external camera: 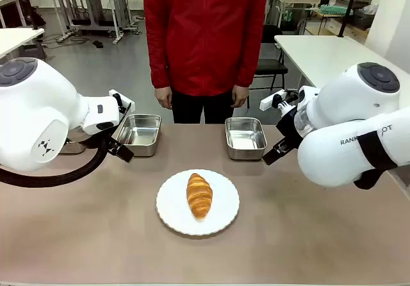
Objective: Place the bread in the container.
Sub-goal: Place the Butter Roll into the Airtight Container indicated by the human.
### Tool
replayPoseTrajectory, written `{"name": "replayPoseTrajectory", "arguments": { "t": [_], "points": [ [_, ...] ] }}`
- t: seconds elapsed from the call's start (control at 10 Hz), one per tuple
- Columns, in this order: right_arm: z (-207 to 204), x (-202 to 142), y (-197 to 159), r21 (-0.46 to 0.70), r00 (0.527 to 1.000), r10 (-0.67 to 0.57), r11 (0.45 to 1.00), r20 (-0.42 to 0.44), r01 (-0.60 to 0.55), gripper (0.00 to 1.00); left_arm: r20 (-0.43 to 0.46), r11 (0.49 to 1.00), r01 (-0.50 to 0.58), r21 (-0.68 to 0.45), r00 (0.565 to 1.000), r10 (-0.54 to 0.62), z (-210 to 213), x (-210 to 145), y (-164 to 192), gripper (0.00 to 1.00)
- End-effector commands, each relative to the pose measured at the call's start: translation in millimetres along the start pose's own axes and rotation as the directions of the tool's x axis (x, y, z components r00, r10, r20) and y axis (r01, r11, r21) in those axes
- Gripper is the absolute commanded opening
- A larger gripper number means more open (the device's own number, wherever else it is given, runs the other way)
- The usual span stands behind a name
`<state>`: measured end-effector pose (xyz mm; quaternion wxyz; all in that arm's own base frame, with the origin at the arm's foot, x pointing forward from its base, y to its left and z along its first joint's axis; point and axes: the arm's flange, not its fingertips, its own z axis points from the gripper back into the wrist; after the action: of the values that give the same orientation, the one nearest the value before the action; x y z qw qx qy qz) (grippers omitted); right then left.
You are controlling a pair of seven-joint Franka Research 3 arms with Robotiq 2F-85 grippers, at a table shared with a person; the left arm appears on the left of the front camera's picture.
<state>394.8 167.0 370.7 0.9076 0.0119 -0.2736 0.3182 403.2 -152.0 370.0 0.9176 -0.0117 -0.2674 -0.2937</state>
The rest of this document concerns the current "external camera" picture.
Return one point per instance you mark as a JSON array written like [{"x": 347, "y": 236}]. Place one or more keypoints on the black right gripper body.
[{"x": 288, "y": 125}]

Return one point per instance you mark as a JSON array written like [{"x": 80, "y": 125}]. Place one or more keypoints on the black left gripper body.
[{"x": 112, "y": 145}]

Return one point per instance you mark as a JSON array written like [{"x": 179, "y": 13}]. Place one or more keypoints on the golden croissant bread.
[{"x": 199, "y": 196}]

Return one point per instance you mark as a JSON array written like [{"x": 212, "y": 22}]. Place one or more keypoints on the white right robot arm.
[{"x": 352, "y": 106}]

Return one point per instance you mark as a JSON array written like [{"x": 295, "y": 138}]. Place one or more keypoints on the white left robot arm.
[{"x": 32, "y": 106}]

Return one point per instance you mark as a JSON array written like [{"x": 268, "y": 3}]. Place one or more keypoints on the stainless steel rectangular container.
[
  {"x": 72, "y": 148},
  {"x": 245, "y": 138},
  {"x": 141, "y": 132}
]

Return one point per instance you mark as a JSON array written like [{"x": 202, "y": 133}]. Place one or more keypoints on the person's left hand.
[{"x": 240, "y": 96}]

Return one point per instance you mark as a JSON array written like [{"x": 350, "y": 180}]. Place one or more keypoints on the person's right hand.
[{"x": 164, "y": 97}]

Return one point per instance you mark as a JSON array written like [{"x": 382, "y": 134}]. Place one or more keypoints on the black folding chair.
[{"x": 269, "y": 68}]

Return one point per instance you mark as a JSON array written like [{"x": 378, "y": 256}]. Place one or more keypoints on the white scalloped plate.
[{"x": 173, "y": 209}]

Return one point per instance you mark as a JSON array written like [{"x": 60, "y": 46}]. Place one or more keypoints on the large white table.
[{"x": 320, "y": 55}]

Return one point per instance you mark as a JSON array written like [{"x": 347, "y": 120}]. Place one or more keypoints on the person's black trousers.
[{"x": 189, "y": 109}]

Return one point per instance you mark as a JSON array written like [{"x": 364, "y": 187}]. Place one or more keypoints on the person's red jacket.
[{"x": 205, "y": 36}]

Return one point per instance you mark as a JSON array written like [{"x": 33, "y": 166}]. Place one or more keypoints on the green plastic basket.
[{"x": 333, "y": 10}]

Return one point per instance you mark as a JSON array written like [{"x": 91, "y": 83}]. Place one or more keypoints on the black plastic crate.
[{"x": 363, "y": 18}]

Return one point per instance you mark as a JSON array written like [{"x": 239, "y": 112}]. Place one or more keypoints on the black vertical stand pole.
[{"x": 349, "y": 7}]

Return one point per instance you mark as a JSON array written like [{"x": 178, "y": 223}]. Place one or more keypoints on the small white side table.
[{"x": 16, "y": 39}]

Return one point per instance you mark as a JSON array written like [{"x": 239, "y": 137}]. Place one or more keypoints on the black curved stand pole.
[{"x": 29, "y": 10}]

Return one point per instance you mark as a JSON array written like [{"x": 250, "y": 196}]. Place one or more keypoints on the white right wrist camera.
[{"x": 269, "y": 101}]

